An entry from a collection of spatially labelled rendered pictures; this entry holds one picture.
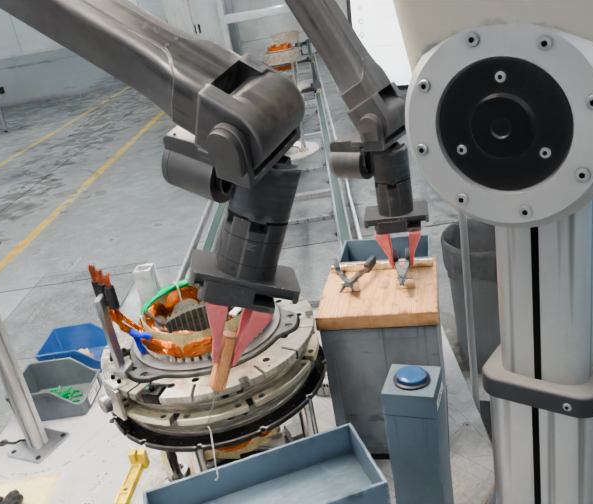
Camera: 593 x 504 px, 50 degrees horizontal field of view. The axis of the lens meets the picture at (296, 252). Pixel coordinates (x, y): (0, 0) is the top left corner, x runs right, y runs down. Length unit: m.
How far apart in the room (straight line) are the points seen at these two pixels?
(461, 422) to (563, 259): 0.69
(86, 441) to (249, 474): 0.67
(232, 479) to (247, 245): 0.31
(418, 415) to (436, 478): 0.11
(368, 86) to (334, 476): 0.54
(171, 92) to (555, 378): 0.42
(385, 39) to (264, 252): 1.33
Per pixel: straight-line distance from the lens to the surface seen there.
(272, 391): 0.87
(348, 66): 0.97
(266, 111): 0.51
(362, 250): 1.28
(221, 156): 0.51
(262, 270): 0.58
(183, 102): 0.53
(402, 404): 0.88
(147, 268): 1.03
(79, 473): 1.33
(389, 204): 1.01
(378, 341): 1.02
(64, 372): 1.59
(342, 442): 0.79
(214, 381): 0.65
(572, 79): 0.46
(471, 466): 1.14
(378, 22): 1.85
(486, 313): 2.53
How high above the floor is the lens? 1.55
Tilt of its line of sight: 22 degrees down
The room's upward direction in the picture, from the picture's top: 10 degrees counter-clockwise
